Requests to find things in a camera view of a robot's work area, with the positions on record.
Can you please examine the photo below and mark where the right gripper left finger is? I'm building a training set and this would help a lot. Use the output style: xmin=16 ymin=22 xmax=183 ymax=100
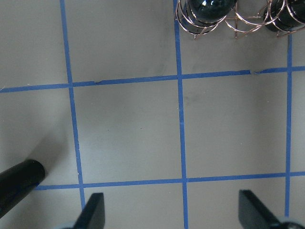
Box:
xmin=73 ymin=193 xmax=105 ymax=229

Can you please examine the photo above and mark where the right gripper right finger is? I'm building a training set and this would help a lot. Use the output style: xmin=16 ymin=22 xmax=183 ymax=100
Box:
xmin=238 ymin=190 xmax=282 ymax=229

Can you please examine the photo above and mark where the dark wine bottle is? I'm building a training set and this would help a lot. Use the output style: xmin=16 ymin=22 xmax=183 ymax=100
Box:
xmin=181 ymin=0 xmax=237 ymax=34
xmin=0 ymin=159 xmax=46 ymax=217

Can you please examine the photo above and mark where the dark wine bottle in basket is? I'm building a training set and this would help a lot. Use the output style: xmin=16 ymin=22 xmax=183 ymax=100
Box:
xmin=181 ymin=0 xmax=237 ymax=34

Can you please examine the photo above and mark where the copper wire basket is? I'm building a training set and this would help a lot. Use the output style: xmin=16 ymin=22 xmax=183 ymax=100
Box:
xmin=174 ymin=0 xmax=304 ymax=39

